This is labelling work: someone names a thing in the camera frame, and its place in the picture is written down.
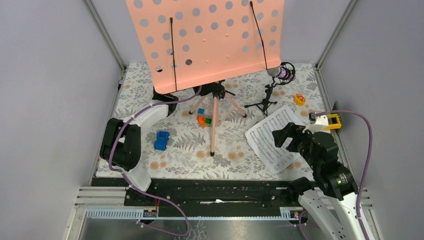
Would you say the yellow window frame brick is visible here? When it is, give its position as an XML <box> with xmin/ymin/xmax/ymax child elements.
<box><xmin>325</xmin><ymin>113</ymin><xmax>342</xmax><ymax>130</ymax></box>

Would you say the sheet music page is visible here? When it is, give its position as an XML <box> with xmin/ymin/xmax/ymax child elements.
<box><xmin>245</xmin><ymin>104</ymin><xmax>313</xmax><ymax>181</ymax></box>

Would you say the black microphone tripod stand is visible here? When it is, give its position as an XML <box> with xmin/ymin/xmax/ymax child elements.
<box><xmin>244</xmin><ymin>62</ymin><xmax>296</xmax><ymax>117</ymax></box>

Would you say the yellow flower toy block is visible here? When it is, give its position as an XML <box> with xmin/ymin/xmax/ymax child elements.
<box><xmin>293</xmin><ymin>93</ymin><xmax>306</xmax><ymax>107</ymax></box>

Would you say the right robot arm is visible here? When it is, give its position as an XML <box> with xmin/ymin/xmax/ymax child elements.
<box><xmin>272</xmin><ymin>122</ymin><xmax>375</xmax><ymax>240</ymax></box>

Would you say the grey slotted cable duct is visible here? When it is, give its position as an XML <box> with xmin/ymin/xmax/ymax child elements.
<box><xmin>86</xmin><ymin>205</ymin><xmax>301</xmax><ymax>221</ymax></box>

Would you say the pink music stand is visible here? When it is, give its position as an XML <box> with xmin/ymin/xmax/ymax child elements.
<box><xmin>125</xmin><ymin>0</ymin><xmax>286</xmax><ymax>158</ymax></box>

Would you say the purple glitter microphone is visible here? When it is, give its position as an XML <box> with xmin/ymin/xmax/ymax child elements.
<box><xmin>266</xmin><ymin>66</ymin><xmax>295</xmax><ymax>80</ymax></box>

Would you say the green toy brick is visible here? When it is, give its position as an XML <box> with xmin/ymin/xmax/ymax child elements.
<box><xmin>204</xmin><ymin>118</ymin><xmax>213</xmax><ymax>126</ymax></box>

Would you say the light blue toy brick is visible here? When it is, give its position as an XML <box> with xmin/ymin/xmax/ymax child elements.
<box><xmin>197</xmin><ymin>108</ymin><xmax>205</xmax><ymax>116</ymax></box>

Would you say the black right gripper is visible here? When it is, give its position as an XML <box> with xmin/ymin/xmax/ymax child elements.
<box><xmin>271</xmin><ymin>121</ymin><xmax>320</xmax><ymax>170</ymax></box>

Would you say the dark green baseplate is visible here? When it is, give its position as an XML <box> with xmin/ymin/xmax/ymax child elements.
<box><xmin>332</xmin><ymin>100</ymin><xmax>342</xmax><ymax>136</ymax></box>

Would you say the blue toy car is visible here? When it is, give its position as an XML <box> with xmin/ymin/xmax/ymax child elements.
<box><xmin>153</xmin><ymin>131</ymin><xmax>170</xmax><ymax>151</ymax></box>

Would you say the orange curved toy piece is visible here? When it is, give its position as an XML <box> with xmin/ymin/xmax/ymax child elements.
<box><xmin>197</xmin><ymin>115</ymin><xmax>209</xmax><ymax>128</ymax></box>

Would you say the floral patterned table mat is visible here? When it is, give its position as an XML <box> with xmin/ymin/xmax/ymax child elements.
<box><xmin>113</xmin><ymin>63</ymin><xmax>325</xmax><ymax>181</ymax></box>

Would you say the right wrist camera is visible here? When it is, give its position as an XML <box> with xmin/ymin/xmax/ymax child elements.
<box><xmin>303</xmin><ymin>112</ymin><xmax>329</xmax><ymax>133</ymax></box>

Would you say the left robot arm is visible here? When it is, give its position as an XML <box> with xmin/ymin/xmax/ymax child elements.
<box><xmin>99</xmin><ymin>82</ymin><xmax>226</xmax><ymax>206</ymax></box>

